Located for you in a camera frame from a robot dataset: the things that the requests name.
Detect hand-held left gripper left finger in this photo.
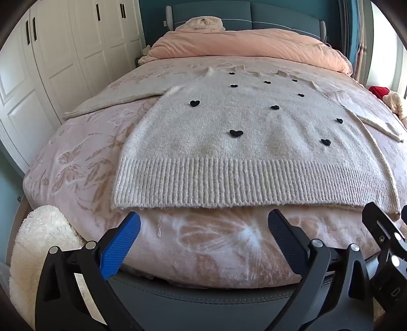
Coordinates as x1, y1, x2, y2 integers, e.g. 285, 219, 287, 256
34, 211, 142, 331

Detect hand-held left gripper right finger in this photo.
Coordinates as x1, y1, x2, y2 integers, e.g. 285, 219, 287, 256
268, 208, 374, 331

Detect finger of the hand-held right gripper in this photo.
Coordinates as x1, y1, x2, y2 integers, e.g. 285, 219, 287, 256
362, 201, 407, 281

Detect beige knit sweater black hearts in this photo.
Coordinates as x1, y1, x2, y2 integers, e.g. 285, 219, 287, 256
63, 65, 404, 220

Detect white fluffy cloth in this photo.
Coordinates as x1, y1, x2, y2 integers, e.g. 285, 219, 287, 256
9, 205, 87, 330

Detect pink floral bed blanket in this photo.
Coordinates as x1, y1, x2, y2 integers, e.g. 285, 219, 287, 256
22, 56, 407, 288

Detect cream plush cloth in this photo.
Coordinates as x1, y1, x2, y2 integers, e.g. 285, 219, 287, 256
382, 90, 407, 127

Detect red cloth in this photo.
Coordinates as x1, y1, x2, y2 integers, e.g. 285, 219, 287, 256
368, 85, 391, 100

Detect pink curtain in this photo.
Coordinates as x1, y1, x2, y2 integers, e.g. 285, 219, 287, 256
337, 0, 374, 85

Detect white panelled wardrobe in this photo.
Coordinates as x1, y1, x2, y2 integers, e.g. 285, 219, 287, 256
0, 0, 151, 174

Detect peach duvet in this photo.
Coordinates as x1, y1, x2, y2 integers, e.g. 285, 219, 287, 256
138, 29, 353, 75

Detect grey-blue padded headboard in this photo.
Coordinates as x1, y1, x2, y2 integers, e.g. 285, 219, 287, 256
165, 1, 327, 43

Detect beige crumpled cloth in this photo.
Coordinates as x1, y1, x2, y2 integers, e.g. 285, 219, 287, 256
176, 17, 227, 33

